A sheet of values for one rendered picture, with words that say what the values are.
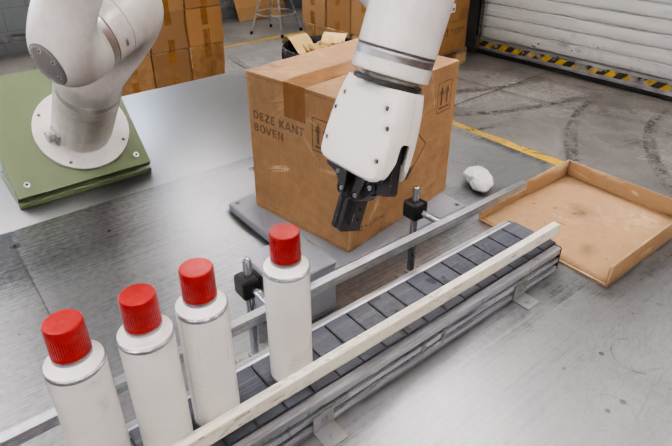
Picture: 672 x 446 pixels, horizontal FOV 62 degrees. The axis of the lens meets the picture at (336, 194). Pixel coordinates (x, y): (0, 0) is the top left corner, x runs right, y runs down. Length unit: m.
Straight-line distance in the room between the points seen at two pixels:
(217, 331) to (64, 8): 0.53
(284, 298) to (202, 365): 0.11
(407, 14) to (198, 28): 3.55
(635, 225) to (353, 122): 0.73
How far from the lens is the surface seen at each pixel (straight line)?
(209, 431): 0.63
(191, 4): 4.04
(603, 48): 4.87
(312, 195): 0.96
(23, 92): 1.36
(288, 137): 0.95
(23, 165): 1.29
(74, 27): 0.91
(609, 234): 1.15
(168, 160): 1.37
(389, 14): 0.57
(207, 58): 4.15
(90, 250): 1.09
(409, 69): 0.57
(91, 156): 1.29
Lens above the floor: 1.41
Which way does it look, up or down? 29 degrees down
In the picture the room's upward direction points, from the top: straight up
